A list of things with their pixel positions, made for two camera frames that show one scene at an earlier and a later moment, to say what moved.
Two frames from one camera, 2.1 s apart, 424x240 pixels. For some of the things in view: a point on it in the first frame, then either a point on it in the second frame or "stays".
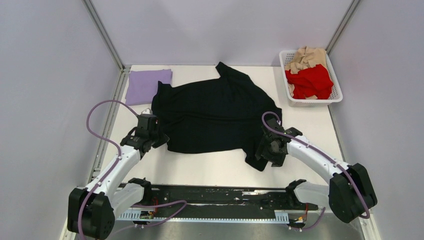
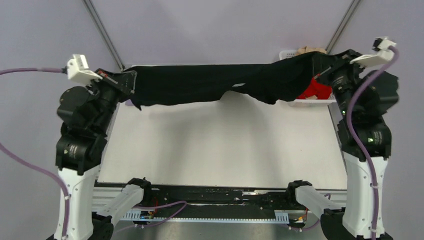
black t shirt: (226, 112) -> (274, 81)
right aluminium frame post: (342, 25) stays
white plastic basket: (286, 56) stays
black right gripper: (276, 161) -> (329, 64)
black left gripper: (164, 138) -> (123, 82)
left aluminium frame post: (124, 68) stays
